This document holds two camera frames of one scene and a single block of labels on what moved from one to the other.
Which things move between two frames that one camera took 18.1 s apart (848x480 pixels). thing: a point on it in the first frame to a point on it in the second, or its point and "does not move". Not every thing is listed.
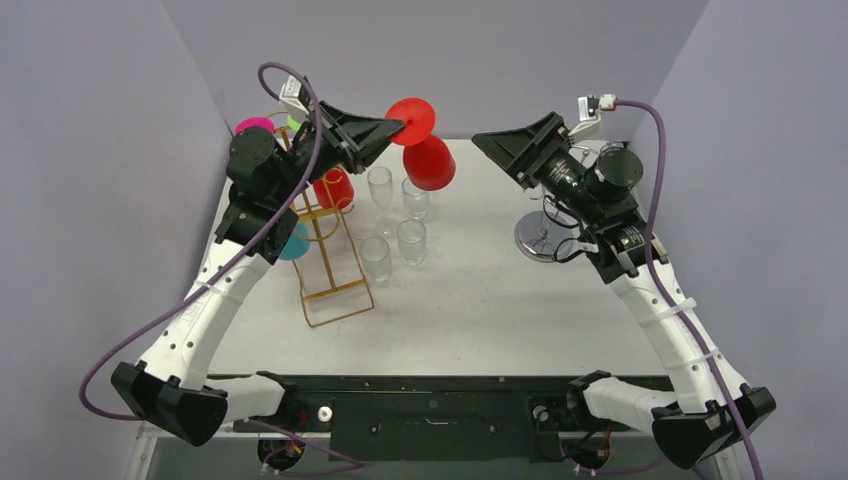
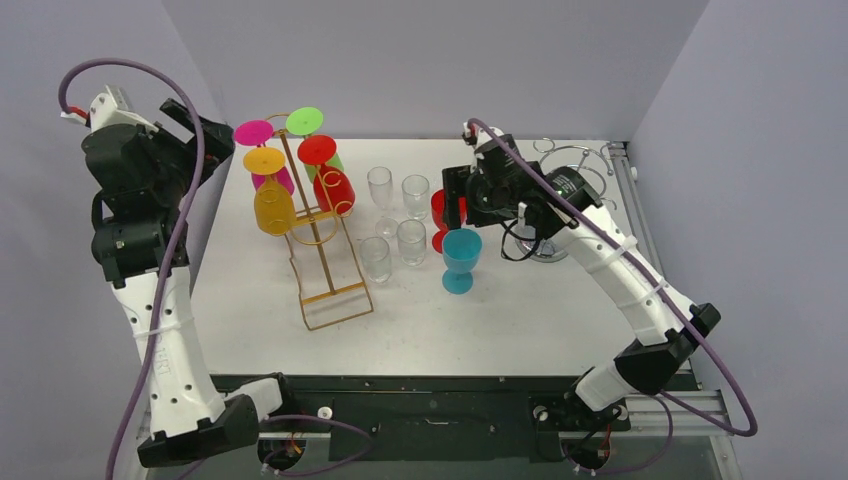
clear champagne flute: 380,184 does not move
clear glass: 415,200 does not move
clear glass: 411,235 does not move
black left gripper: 372,134 to 218,145
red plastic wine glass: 429,160 to 439,216
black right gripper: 535,151 to 454,198
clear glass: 375,255 does not move
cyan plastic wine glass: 297,243 to 461,252
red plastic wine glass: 335,190 does not move
